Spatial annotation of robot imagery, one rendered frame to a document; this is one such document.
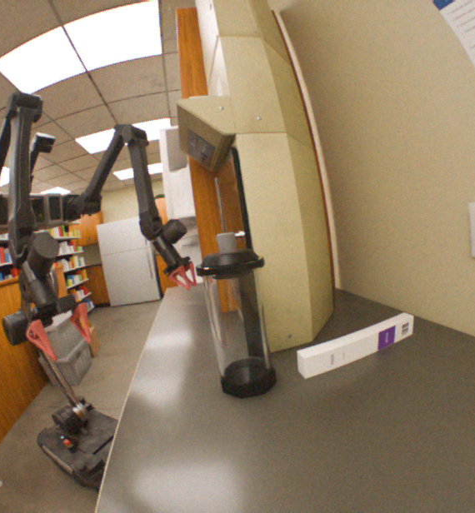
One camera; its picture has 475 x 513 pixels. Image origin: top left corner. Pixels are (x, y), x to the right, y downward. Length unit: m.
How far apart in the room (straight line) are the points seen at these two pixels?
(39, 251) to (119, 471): 0.37
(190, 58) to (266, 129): 0.65
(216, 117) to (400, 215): 0.53
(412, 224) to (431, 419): 0.50
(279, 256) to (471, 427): 0.48
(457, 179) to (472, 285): 0.23
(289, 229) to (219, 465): 0.44
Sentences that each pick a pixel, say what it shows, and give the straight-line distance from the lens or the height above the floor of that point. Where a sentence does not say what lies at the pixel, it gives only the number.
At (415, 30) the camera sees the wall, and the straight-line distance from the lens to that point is 0.75.
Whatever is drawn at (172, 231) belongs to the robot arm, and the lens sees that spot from 0.85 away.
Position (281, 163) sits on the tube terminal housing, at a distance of 0.55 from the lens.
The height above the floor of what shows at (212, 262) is 1.17.
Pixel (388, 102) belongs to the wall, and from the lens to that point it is 0.78.
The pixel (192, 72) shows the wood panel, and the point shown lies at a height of 1.86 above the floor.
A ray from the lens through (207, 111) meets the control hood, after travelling 0.56.
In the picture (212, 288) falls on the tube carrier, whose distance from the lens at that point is 0.38.
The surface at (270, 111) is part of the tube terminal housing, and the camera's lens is 0.59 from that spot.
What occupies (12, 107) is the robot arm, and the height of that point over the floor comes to 1.61.
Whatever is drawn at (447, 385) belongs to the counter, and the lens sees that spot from 0.46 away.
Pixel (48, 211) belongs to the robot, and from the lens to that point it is 1.24.
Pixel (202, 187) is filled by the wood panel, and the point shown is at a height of 1.37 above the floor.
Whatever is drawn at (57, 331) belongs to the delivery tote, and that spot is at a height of 0.59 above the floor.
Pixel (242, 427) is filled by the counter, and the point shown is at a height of 0.94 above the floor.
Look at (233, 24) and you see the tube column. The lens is 0.77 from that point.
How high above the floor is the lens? 1.21
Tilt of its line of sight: 6 degrees down
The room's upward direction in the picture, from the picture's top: 8 degrees counter-clockwise
